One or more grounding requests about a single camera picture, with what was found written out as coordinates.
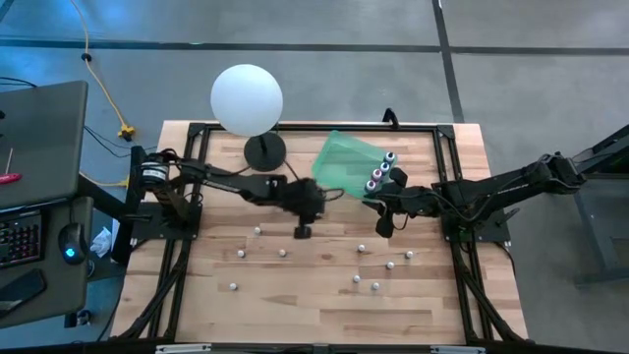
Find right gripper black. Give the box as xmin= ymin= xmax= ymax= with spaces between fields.
xmin=363 ymin=168 xmax=419 ymax=239

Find green translucent plastic bin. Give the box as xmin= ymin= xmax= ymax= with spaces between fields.
xmin=312 ymin=130 xmax=398 ymax=201

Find white globe lamp black base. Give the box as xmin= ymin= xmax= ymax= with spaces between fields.
xmin=209 ymin=63 xmax=288 ymax=173

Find white crumpled tissue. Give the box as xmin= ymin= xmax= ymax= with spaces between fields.
xmin=90 ymin=226 xmax=113 ymax=260

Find black metal cart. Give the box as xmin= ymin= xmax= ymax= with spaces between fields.
xmin=542 ymin=125 xmax=629 ymax=289

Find black computer mouse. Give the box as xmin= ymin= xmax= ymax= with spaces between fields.
xmin=57 ymin=222 xmax=89 ymax=266

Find grey laptop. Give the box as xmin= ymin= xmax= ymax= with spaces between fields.
xmin=0 ymin=81 xmax=89 ymax=210

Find grey side desk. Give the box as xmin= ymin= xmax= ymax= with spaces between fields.
xmin=0 ymin=196 xmax=94 ymax=330

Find black keyboard red keys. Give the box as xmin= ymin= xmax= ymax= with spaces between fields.
xmin=0 ymin=210 xmax=44 ymax=269

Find black phone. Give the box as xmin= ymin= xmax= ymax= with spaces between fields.
xmin=0 ymin=268 xmax=48 ymax=316

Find black aluminium table frame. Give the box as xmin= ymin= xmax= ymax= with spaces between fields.
xmin=112 ymin=121 xmax=530 ymax=345

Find silver metal bracket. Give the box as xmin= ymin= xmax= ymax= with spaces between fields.
xmin=430 ymin=345 xmax=486 ymax=354
xmin=154 ymin=343 xmax=212 ymax=354

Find yellow extension cable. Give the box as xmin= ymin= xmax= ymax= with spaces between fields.
xmin=68 ymin=0 xmax=137 ymax=191

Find red-handled screwdriver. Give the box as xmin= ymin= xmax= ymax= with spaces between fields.
xmin=0 ymin=147 xmax=24 ymax=187

